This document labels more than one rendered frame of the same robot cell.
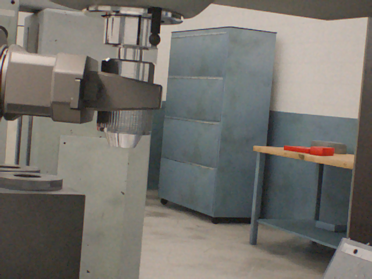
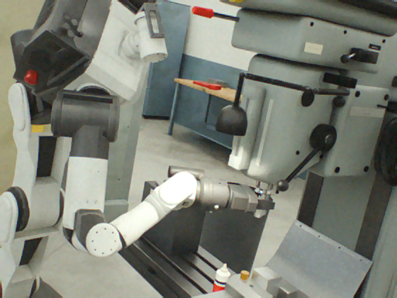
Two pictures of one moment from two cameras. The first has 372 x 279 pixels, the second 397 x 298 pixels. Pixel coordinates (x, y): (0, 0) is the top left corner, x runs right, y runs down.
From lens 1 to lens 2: 0.88 m
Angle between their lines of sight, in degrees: 17
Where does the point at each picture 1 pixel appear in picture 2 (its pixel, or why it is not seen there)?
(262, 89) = (179, 40)
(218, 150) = (151, 76)
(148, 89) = (271, 203)
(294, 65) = (199, 28)
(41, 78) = (242, 201)
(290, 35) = not seen: hidden behind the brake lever
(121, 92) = (264, 204)
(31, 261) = (188, 225)
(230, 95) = not seen: hidden behind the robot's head
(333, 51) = (224, 24)
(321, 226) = (209, 128)
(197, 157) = not seen: hidden behind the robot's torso
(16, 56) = (236, 195)
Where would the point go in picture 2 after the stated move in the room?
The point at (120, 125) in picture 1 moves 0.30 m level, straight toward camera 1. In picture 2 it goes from (260, 212) to (312, 267)
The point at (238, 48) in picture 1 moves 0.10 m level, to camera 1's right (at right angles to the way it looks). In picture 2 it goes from (166, 14) to (173, 15)
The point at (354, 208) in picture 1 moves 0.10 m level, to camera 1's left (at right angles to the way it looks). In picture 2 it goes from (301, 210) to (274, 207)
